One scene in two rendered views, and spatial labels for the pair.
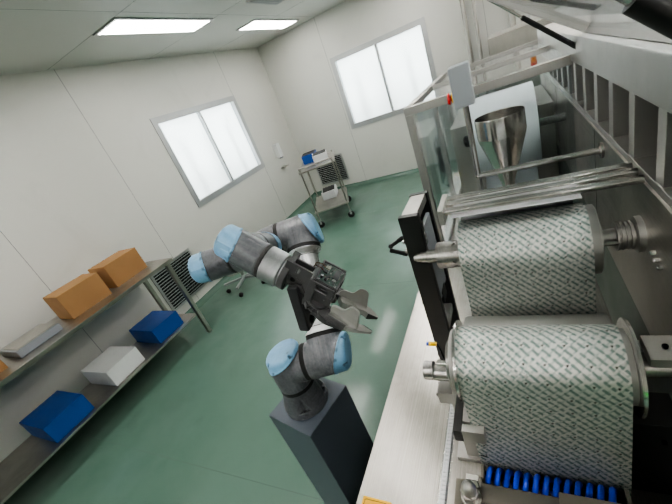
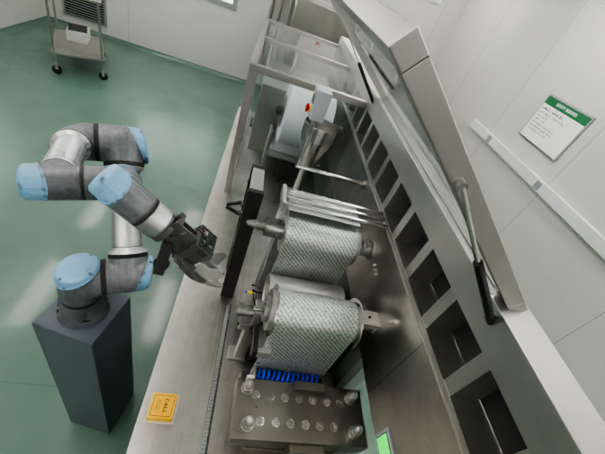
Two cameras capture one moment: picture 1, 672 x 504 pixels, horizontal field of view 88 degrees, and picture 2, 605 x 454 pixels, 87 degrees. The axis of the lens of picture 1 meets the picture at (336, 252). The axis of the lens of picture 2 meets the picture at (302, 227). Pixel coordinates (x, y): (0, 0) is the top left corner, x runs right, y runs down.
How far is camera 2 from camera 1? 0.39 m
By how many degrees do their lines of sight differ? 43
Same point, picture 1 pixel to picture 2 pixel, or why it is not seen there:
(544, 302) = (316, 274)
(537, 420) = (302, 347)
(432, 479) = (207, 374)
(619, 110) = (384, 173)
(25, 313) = not seen: outside the picture
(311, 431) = (92, 340)
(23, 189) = not seen: outside the picture
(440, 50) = not seen: outside the picture
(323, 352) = (130, 274)
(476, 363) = (288, 317)
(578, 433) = (318, 353)
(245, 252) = (135, 204)
